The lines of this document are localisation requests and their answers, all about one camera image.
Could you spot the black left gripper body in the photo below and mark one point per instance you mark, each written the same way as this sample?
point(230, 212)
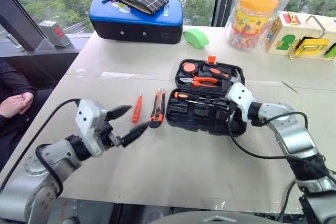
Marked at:
point(108, 136)

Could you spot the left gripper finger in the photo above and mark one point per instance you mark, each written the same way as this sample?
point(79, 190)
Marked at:
point(135, 132)
point(119, 111)

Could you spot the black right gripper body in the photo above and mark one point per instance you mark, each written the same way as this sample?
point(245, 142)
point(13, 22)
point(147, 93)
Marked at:
point(232, 111)

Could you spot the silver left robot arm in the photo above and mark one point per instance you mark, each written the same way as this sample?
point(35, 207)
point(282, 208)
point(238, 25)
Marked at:
point(39, 182)

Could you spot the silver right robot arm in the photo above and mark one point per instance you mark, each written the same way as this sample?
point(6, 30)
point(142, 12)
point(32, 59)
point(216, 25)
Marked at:
point(296, 134)

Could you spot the black plastic tool case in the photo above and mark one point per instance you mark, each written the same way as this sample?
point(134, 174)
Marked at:
point(194, 116)

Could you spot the blue black padded case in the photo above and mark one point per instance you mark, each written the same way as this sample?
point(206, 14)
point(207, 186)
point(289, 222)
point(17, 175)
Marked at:
point(136, 26)

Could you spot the bystander bare hand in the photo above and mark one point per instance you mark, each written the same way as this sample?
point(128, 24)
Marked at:
point(14, 104)

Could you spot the orange voltage tester pen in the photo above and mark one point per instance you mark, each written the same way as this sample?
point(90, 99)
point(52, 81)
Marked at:
point(136, 108)

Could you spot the thin metal precision screwdriver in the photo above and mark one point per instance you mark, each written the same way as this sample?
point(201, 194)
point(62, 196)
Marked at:
point(204, 101)

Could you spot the orange black utility knife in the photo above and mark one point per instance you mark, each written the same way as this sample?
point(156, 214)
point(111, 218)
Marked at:
point(157, 108)

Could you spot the silver hammer head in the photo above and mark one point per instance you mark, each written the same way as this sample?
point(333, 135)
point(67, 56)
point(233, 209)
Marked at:
point(237, 75)

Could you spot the slim orange black screwdriver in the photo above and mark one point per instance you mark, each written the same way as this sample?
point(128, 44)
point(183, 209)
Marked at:
point(182, 95)

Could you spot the orange black tape measure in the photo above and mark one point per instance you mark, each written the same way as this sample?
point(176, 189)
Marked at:
point(189, 68)

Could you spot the thin dark rod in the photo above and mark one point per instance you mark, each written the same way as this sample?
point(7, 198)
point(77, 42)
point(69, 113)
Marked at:
point(290, 87)

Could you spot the green foam arch piece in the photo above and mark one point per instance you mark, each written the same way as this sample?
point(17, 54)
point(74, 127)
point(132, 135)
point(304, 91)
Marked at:
point(195, 37)

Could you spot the orange lidded plastic jar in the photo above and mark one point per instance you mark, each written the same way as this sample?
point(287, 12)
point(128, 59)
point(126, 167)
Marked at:
point(252, 19)

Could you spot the grey box with red label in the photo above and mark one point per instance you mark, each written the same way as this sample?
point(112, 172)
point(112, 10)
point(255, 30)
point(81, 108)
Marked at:
point(56, 33)

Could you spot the wooden latch puzzle box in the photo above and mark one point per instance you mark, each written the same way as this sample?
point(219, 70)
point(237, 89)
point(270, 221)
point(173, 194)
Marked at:
point(302, 37)

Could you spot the bystander in dark clothing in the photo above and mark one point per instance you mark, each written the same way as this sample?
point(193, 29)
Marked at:
point(13, 82)

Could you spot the slanted dark window beam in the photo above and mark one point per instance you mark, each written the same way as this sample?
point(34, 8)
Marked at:
point(21, 16)

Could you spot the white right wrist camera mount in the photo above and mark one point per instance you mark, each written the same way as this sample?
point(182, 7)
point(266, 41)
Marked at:
point(240, 98)

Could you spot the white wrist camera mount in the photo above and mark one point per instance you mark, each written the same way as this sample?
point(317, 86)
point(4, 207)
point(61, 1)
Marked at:
point(240, 98)
point(88, 121)

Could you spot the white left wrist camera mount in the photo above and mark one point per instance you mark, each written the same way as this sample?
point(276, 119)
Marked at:
point(88, 121)

